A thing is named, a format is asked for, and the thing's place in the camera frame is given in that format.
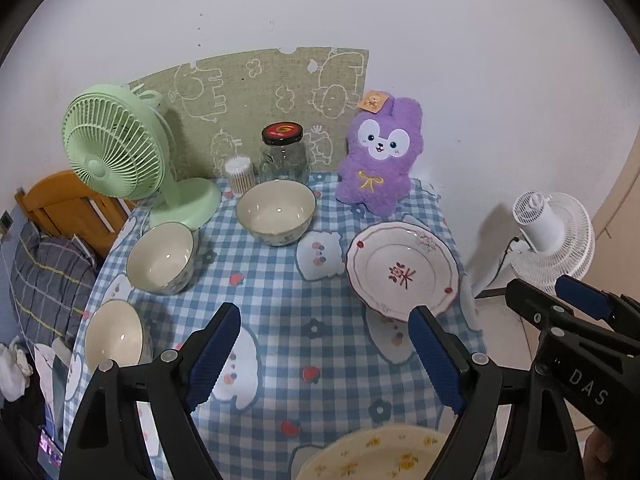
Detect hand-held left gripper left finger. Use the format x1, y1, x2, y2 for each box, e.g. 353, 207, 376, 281
59, 302, 242, 480

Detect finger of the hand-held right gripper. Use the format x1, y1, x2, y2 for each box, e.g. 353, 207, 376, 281
554, 275, 640, 333
505, 279, 576, 336

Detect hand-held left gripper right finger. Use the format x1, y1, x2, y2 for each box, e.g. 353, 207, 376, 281
407, 305, 586, 480

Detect cream ceramic bowl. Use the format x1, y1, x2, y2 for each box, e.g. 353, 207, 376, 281
236, 179, 317, 247
125, 222, 199, 296
83, 300, 153, 373

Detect white plate with red print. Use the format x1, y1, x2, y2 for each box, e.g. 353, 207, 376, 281
345, 221, 461, 323

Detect round cream floral plate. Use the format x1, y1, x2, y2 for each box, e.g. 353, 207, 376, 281
299, 426, 453, 480

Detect person's right hand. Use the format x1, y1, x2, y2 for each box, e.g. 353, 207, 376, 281
582, 427, 618, 480

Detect white floor fan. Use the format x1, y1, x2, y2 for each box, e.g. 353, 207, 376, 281
475, 190, 597, 301

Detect beige door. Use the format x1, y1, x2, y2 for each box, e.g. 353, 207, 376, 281
585, 130, 640, 301

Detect blue checkered tablecloth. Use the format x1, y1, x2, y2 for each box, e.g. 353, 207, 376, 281
62, 172, 488, 480

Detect lit smartphone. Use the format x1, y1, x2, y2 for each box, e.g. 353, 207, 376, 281
37, 427, 65, 468

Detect grey striped cloth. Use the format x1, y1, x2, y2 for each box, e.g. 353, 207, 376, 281
10, 220, 98, 348

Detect cotton swab container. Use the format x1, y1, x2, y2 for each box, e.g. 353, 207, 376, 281
224, 156, 257, 197

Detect purple plush bunny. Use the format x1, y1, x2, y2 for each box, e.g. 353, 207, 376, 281
335, 91, 426, 218

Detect white crumpled cloth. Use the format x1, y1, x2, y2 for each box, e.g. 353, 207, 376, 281
0, 342, 33, 401

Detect glass jar with dark lid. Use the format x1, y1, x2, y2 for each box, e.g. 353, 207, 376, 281
259, 122, 309, 186

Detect wooden bed headboard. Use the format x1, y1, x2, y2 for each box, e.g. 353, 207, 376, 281
15, 170, 138, 260

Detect green desk fan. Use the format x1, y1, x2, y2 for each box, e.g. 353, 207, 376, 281
62, 84, 222, 231

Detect green printed board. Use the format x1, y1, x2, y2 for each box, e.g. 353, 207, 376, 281
122, 46, 370, 181

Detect black fan cable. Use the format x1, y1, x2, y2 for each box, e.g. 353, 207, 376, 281
492, 235, 522, 283

